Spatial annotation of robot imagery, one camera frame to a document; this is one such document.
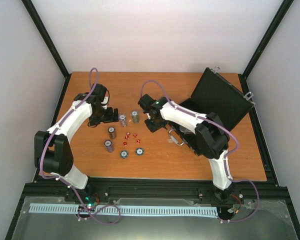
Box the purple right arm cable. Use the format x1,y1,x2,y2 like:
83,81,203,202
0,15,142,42
141,79,261,223

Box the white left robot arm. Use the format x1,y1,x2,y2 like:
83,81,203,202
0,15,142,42
34,84,119,202

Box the green 20 chip stack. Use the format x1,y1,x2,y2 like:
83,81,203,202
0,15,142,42
131,110,140,124

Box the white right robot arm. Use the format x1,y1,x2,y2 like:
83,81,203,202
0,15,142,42
138,94,233,191

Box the blue 10 chip stack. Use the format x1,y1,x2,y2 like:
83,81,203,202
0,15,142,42
118,114,128,127

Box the black aluminium frame rail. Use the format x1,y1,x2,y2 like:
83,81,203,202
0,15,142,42
20,180,291,206

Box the brown chip stack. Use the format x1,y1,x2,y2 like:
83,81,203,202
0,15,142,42
107,126,117,140

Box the black poker set case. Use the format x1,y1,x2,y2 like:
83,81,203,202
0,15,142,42
168,67,255,156

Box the white perforated cable strip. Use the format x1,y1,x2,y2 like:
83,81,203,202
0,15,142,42
28,203,218,218

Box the flat blue chip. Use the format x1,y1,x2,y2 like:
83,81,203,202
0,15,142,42
119,150,129,159
135,147,145,156

